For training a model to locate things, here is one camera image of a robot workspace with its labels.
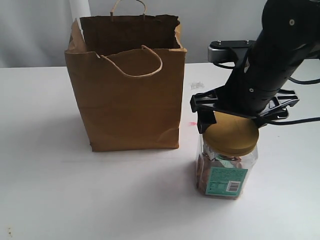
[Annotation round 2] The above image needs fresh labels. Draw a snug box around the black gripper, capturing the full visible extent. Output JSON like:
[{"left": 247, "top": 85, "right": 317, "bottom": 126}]
[{"left": 190, "top": 85, "right": 299, "bottom": 134}]

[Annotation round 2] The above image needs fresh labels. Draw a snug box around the plastic jar with yellow lid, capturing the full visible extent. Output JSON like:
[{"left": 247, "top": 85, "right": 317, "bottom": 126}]
[{"left": 195, "top": 111, "right": 259, "bottom": 200}]

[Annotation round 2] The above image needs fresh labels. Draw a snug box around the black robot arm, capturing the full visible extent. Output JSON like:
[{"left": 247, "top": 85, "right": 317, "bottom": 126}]
[{"left": 190, "top": 0, "right": 320, "bottom": 134}]

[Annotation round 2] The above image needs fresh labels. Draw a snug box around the brown paper bag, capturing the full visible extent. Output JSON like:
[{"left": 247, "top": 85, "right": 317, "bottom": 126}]
[{"left": 64, "top": 11, "right": 187, "bottom": 152}]

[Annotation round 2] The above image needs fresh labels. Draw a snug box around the clear tape scrap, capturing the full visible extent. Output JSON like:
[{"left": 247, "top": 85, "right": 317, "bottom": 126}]
[{"left": 190, "top": 81, "right": 205, "bottom": 90}]

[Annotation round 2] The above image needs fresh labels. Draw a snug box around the white vertical pole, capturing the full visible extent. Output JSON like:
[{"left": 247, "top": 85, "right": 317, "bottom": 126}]
[{"left": 69, "top": 0, "right": 91, "bottom": 34}]

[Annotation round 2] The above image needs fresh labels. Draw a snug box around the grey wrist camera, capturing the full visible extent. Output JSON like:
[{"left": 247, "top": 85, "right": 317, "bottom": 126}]
[{"left": 207, "top": 40, "right": 256, "bottom": 64}]

